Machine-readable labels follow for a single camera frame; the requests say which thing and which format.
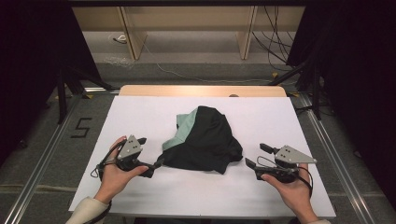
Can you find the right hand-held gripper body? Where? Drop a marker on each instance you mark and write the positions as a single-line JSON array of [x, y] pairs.
[[291, 155]]

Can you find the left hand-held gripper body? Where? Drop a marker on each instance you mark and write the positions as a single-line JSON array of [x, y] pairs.
[[129, 149]]

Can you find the black and green t-shirt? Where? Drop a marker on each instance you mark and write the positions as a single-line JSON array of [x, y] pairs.
[[208, 140]]

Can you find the person's left hand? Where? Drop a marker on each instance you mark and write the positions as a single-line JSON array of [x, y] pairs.
[[115, 177]]

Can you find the person's right hand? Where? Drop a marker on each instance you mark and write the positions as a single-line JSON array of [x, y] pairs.
[[292, 193]]

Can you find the white board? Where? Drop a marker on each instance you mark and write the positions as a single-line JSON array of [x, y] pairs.
[[140, 118]]

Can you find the wooden table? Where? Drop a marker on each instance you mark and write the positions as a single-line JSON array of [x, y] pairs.
[[186, 90]]

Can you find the black metal stand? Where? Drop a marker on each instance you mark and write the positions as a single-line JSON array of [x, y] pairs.
[[316, 90], [62, 93]]

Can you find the white plug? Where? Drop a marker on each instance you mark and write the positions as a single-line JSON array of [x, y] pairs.
[[121, 38]]

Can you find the black curtain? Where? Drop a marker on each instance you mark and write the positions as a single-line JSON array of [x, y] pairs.
[[361, 77], [34, 62]]

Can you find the light wooden desk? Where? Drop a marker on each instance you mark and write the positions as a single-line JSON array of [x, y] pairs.
[[186, 18]]

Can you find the aluminium floor rail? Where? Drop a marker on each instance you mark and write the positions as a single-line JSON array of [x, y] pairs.
[[37, 174], [339, 168]]

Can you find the short aluminium rail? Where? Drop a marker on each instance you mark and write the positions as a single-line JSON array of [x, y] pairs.
[[101, 90]]

